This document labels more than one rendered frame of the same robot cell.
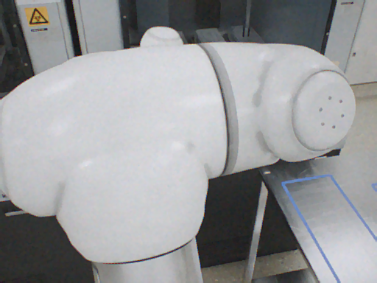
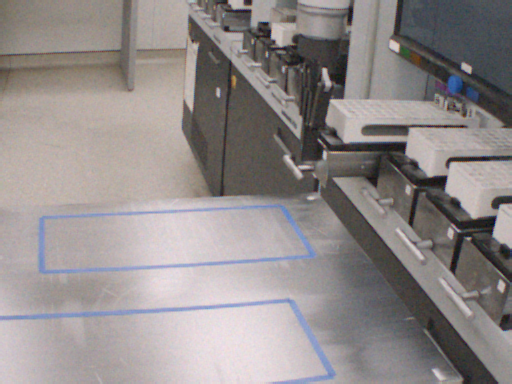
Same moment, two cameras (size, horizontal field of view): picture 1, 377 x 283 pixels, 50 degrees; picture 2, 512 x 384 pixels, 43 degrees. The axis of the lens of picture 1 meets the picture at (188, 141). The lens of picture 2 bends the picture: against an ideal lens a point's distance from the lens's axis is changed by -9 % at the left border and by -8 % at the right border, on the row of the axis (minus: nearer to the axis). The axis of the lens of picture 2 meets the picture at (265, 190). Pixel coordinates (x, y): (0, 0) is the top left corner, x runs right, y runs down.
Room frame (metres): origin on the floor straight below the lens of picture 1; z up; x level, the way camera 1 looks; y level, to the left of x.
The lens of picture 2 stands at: (0.65, -1.14, 1.26)
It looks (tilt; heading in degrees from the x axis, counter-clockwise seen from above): 25 degrees down; 85
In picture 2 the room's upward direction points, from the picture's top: 5 degrees clockwise
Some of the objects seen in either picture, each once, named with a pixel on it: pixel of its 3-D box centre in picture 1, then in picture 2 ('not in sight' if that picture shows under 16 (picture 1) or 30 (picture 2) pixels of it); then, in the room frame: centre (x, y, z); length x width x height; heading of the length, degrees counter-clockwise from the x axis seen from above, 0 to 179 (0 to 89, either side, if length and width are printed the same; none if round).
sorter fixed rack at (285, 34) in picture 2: not in sight; (325, 38); (0.96, 0.81, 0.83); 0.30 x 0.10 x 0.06; 13
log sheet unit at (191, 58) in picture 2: not in sight; (188, 71); (0.54, 1.79, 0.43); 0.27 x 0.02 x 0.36; 103
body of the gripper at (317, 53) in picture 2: not in sight; (317, 60); (0.83, 0.06, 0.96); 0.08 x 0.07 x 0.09; 103
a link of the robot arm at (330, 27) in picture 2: not in sight; (321, 20); (0.83, 0.06, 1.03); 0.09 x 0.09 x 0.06
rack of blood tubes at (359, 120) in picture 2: not in sight; (405, 123); (1.03, 0.10, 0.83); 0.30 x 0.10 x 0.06; 13
